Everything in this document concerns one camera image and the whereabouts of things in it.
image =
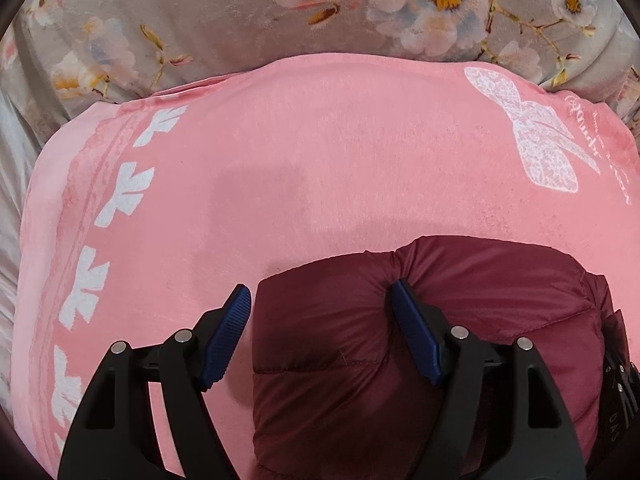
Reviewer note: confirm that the maroon puffer jacket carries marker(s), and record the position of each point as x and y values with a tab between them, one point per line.
336	392

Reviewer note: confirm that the grey floral bedsheet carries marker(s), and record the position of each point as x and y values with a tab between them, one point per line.
58	57

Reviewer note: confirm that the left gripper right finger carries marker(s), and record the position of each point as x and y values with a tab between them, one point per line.
501	414

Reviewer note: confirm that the pink printed blanket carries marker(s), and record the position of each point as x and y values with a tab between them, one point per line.
317	181

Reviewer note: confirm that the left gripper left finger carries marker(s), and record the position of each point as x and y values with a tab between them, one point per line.
113	435

